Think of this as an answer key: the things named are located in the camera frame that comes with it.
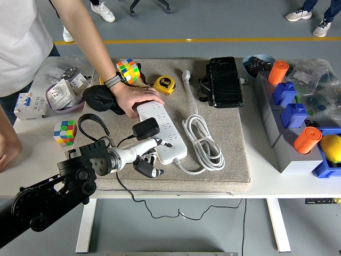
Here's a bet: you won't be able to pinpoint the black plug adapter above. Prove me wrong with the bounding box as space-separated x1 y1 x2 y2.
132 117 160 141

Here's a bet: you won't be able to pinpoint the black table control panel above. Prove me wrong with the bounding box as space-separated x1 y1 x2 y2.
305 197 341 205

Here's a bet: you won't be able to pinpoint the grey-brown mat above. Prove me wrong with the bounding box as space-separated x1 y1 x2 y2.
71 57 251 193

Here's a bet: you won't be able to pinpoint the blue plastic bin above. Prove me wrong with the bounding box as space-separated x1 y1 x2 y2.
311 126 341 179

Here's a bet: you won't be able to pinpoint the grey black wristband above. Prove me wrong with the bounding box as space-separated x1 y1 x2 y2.
103 74 125 89

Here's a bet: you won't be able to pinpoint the yellow tape measure 5m label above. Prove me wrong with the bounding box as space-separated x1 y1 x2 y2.
153 75 176 96

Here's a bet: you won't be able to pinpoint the small colourful puzzle cube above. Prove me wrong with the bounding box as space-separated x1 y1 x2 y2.
53 119 78 147

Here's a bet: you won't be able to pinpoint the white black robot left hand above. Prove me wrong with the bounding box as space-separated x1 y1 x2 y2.
120 138 174 179

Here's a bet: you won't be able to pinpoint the white circuit breaker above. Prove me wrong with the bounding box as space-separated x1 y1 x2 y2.
13 92 48 121

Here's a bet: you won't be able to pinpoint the light blue bowl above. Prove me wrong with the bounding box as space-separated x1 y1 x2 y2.
242 54 277 81

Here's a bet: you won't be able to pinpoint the blue plastic block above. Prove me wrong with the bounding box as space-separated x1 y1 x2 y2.
272 81 297 106
280 103 309 129

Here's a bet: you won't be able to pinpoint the black tape measure strap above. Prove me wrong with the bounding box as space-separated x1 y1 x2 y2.
137 63 149 86

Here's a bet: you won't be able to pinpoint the white power strip cable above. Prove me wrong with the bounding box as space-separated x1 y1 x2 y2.
174 69 226 175

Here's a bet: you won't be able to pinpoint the large colourful puzzle cube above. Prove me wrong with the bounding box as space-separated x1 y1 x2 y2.
116 58 141 85

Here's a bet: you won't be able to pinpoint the person's right hand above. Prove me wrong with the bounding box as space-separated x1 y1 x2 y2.
0 132 22 173

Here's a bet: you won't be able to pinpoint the white table leg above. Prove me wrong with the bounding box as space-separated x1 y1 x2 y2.
266 198 291 253
75 198 97 253

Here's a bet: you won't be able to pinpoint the person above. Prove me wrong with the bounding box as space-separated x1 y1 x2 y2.
286 0 341 38
0 0 116 126

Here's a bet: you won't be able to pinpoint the purple bowl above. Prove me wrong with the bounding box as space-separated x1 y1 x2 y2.
45 78 86 114

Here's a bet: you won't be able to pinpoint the black office chair base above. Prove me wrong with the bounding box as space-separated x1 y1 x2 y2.
129 0 173 17

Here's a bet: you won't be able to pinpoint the clear plastic parts bag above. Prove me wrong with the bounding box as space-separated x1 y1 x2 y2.
287 58 335 89
45 54 93 81
298 77 341 126

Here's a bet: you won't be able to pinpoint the person's left hand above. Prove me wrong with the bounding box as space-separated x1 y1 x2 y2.
110 82 166 119

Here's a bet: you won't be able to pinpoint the black small electronic parts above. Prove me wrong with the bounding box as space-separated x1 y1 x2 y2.
245 57 274 74

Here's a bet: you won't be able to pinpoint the grey block base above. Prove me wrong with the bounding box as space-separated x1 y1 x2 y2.
253 70 324 174

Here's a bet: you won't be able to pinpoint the white wall socket panel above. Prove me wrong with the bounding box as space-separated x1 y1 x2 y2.
69 72 91 93
48 78 77 110

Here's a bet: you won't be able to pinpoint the yellow lemon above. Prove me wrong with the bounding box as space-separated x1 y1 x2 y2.
319 134 341 164

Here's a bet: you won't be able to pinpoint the thin black plug cord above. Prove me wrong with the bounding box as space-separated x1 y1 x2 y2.
115 134 245 221

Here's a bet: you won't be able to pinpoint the white power strip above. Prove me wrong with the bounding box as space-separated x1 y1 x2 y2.
135 100 188 165

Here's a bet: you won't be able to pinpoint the black cloth pouch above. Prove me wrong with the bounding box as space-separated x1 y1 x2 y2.
83 85 126 115

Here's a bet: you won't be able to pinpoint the orange cylinder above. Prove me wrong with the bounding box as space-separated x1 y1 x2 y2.
293 126 323 155
267 60 290 85

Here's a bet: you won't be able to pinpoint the black hanging cable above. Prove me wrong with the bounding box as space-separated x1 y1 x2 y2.
241 198 247 256

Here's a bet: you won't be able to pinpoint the black glossy phone case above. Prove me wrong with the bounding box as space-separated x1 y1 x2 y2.
209 56 245 109

